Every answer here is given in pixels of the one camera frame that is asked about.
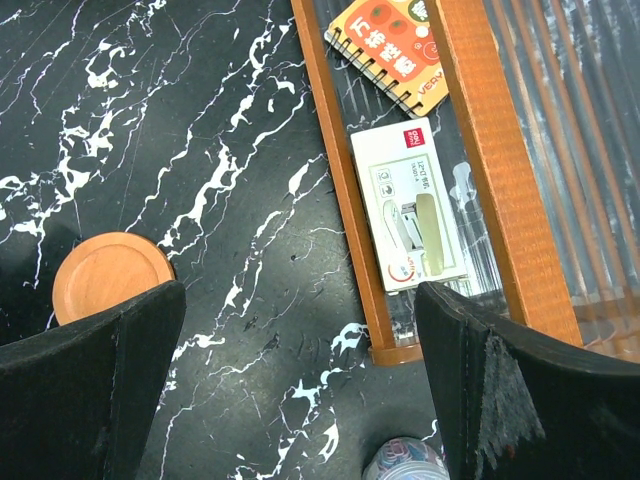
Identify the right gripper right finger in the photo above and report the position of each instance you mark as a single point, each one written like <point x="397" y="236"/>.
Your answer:
<point x="513" y="403"/>

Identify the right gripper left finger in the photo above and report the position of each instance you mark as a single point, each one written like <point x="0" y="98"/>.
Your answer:
<point x="78" y="401"/>

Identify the light wood coaster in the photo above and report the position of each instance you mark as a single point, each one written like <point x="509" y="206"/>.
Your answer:
<point x="104" y="271"/>

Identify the white stapler box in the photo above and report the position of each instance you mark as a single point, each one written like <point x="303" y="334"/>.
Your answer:
<point x="410" y="216"/>

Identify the wooden shelf rack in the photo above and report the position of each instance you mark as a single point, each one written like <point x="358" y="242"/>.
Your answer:
<point x="538" y="143"/>

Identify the orange spiral notebook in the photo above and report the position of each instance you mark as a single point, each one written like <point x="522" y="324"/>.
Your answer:
<point x="392" y="43"/>

